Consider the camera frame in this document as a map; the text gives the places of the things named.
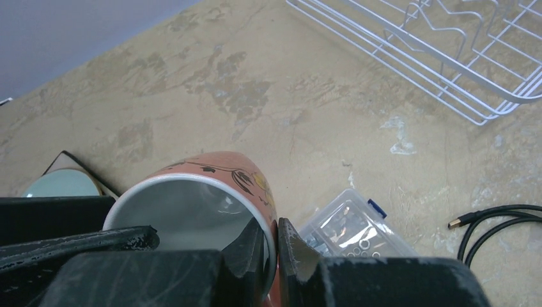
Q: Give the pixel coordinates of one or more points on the white wire dish rack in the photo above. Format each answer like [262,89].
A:
[481,59]

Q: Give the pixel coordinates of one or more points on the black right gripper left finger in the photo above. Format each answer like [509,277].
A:
[123,267]

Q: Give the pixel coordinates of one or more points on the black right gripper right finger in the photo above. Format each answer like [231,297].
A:
[309,279]

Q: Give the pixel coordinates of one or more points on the square white floral plate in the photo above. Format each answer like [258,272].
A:
[67,160]

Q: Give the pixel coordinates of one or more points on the clear plastic screw box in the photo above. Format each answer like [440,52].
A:
[353,226]

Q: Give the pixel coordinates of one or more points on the pink floral mug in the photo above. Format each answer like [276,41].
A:
[204,202]

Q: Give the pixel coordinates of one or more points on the light blue flower plate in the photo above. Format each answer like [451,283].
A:
[63,183]

